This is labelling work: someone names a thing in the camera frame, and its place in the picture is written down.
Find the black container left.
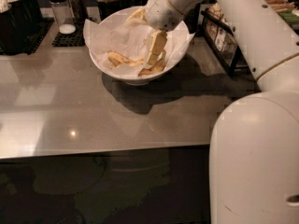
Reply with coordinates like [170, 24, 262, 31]
[0, 0, 42, 55]

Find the large black mat left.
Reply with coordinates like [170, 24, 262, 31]
[12, 18, 54, 55]

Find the dark pepper shaker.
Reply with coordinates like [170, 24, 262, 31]
[69, 0, 88, 23]

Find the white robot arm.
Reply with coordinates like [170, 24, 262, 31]
[127, 0, 299, 224]

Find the black wire tea rack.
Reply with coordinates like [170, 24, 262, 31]
[200, 4, 249, 76]

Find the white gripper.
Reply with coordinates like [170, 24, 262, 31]
[124, 0, 183, 65]

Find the white paper bowl liner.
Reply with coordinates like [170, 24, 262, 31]
[81, 7, 195, 78]

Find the glass sugar dispenser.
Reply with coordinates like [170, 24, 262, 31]
[49, 0, 76, 35]

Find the black rubber mat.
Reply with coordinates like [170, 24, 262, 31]
[51, 22, 85, 47]

